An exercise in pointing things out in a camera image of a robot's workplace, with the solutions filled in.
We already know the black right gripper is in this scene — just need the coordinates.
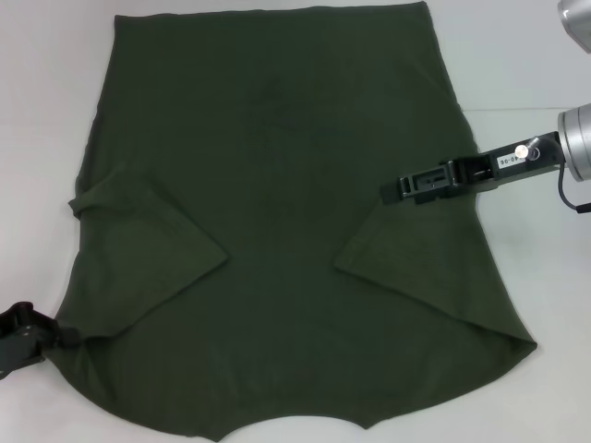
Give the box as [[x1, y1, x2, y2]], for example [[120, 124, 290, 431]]
[[380, 131, 567, 206]]

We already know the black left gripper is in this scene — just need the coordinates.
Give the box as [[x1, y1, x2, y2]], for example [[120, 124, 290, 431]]
[[0, 301, 88, 382]]

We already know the dark green t-shirt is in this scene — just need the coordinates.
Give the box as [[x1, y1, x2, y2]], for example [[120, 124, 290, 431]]
[[54, 2, 537, 443]]

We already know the silver right cable plug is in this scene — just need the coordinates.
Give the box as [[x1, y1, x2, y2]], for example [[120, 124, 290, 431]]
[[514, 137, 544, 162]]

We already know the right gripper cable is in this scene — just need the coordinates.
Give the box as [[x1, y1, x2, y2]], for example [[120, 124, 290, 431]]
[[556, 164, 591, 214]]

